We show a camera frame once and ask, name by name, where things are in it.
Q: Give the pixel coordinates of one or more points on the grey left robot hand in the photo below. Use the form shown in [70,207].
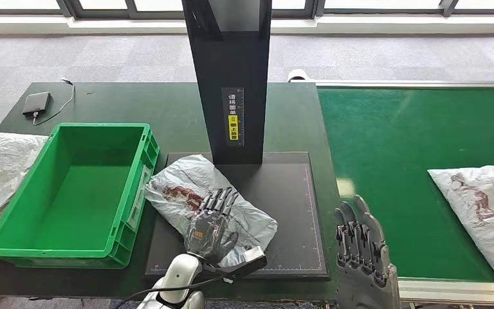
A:
[204,239]

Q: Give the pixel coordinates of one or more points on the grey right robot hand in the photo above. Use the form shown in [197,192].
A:
[366,273]

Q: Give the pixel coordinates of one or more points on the grey plastic mailer parcel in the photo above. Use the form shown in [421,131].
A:
[179,179]
[485,221]

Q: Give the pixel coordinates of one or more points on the green conveyor belt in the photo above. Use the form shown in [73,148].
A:
[400,128]

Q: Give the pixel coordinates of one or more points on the black and yellow column label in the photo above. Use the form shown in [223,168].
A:
[233,128]

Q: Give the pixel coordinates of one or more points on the green plastic crate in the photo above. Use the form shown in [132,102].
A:
[81,192]

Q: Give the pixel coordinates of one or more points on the black scanner column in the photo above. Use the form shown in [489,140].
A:
[213,85]

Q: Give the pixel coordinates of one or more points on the small white round object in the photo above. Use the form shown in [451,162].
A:
[298,75]

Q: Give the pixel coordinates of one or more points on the large crumpled white bag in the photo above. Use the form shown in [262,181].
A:
[0,170]

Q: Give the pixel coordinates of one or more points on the black power bank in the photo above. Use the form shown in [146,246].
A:
[36,102]

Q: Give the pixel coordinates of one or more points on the white windowsill ledge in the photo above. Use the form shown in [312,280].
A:
[358,24]

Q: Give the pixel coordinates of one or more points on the black scanner base plate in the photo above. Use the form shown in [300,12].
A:
[294,221]

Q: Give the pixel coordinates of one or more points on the dark window frame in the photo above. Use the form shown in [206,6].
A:
[161,13]

